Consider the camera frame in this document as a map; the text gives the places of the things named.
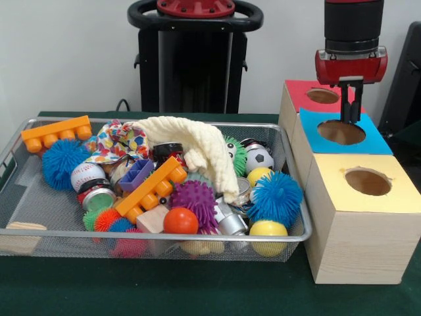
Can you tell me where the orange ball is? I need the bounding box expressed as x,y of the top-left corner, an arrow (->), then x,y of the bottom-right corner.
164,207 -> 200,236

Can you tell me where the small soccer ball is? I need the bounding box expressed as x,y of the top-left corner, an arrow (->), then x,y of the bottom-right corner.
243,144 -> 276,174

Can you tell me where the wooden box with three holes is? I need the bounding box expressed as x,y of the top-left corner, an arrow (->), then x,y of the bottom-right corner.
279,80 -> 421,285

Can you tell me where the yellow ball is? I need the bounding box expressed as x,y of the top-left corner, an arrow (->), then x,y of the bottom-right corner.
250,219 -> 290,257

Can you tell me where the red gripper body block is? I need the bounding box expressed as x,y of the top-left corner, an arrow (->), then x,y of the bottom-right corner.
314,46 -> 389,87

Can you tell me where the black chair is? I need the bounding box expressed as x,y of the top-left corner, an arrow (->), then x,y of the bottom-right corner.
380,22 -> 421,139

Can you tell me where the small blue spiky ball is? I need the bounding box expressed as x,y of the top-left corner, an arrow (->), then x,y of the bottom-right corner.
41,138 -> 91,192

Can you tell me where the white baseball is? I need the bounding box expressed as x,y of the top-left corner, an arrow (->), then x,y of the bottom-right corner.
70,162 -> 107,193

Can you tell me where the flat wooden block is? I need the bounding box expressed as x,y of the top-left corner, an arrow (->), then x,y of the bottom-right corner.
0,221 -> 48,255

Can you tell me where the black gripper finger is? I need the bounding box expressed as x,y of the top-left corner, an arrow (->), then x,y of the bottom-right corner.
351,82 -> 364,124
340,84 -> 353,124

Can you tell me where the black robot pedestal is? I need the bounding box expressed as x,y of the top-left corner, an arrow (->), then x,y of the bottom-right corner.
127,0 -> 265,114

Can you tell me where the large blue spiky ball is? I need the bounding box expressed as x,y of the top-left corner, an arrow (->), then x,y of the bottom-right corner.
249,171 -> 305,228

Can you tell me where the dark green table cloth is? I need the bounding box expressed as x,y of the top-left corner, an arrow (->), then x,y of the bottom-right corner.
0,111 -> 421,316

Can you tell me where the orange toy building block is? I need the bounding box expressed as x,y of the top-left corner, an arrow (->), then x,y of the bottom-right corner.
20,115 -> 93,154
116,157 -> 189,224

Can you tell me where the purple toy building block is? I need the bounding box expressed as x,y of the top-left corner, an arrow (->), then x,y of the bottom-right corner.
120,159 -> 156,194

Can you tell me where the shallow clear mesh bin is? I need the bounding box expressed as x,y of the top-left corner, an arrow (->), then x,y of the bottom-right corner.
0,117 -> 314,263

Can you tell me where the dark metal can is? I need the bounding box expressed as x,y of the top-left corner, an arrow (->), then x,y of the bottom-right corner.
79,184 -> 117,213

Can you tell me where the colourful patterned cloth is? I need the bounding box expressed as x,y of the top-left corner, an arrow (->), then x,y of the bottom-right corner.
86,118 -> 151,164

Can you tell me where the cream knitted cloth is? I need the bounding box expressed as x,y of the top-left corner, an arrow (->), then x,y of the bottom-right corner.
132,116 -> 240,203

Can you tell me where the purple spiky ball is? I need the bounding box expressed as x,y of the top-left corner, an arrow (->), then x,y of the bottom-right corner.
171,180 -> 220,231

